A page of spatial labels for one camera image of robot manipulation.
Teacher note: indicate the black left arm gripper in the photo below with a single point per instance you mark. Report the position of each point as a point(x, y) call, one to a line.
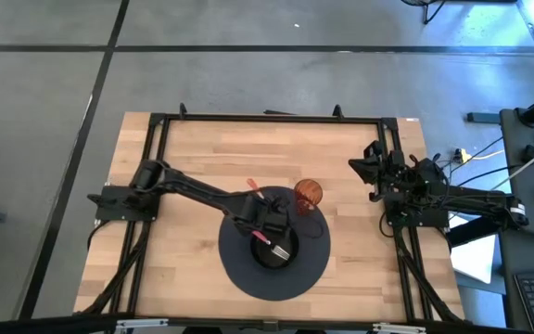
point(267, 220)

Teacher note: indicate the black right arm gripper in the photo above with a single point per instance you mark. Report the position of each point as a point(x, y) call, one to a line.
point(390, 171)

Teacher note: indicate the black bowl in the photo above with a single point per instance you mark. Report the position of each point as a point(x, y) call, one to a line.
point(262, 257)

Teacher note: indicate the orange translucent cup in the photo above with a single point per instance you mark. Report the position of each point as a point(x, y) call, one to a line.
point(308, 191)

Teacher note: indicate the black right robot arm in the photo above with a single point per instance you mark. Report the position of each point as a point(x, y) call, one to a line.
point(471, 199)

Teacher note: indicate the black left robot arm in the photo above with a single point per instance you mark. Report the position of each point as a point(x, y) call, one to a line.
point(193, 188)

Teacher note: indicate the dark round woven placemat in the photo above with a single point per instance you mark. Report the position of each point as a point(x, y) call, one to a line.
point(248, 278)

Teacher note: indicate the yellow white power plug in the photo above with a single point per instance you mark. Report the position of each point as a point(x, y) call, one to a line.
point(461, 155)

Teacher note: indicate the grey metal desk foot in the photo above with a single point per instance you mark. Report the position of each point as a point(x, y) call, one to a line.
point(482, 117)

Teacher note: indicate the white flat panel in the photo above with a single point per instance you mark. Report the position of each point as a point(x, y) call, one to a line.
point(473, 260)

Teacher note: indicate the small black desk object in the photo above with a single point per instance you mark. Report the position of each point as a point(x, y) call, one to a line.
point(531, 153)

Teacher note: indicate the dark desk with keyboard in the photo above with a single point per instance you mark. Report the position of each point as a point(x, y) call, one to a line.
point(526, 241)

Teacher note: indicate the black table frame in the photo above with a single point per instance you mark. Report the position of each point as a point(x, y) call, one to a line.
point(271, 118)

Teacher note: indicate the silver aluminium bracket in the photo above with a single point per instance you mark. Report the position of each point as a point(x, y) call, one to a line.
point(399, 328)
point(142, 323)

